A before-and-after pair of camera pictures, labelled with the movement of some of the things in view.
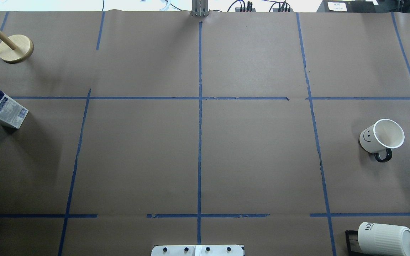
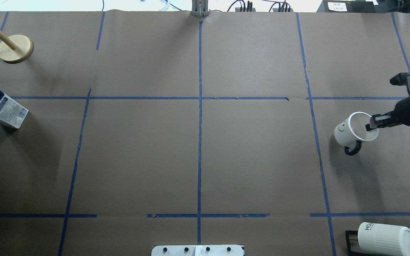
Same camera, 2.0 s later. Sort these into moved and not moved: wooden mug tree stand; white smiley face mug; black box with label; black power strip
Moved: white smiley face mug
Not moved: black power strip; wooden mug tree stand; black box with label
